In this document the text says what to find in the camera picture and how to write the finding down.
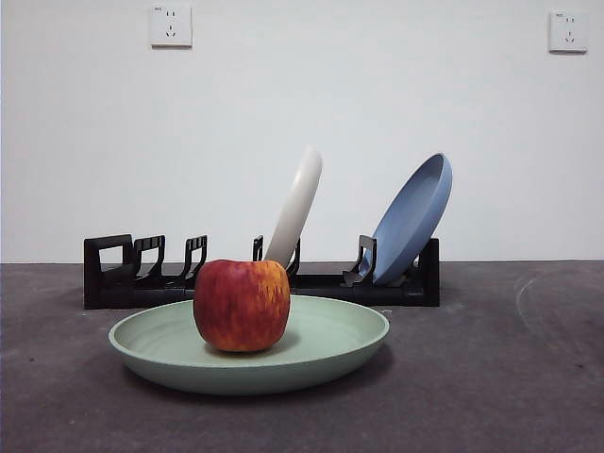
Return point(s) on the white wall socket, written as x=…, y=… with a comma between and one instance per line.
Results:
x=568, y=32
x=172, y=25

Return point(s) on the black plate rack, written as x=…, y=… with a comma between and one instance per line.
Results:
x=118, y=296

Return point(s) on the cream white plate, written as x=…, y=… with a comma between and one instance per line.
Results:
x=302, y=198

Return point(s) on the red yellow apple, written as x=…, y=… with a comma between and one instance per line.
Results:
x=240, y=307

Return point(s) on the green plate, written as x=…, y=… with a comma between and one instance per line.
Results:
x=330, y=342

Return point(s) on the blue plate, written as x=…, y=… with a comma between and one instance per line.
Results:
x=410, y=222

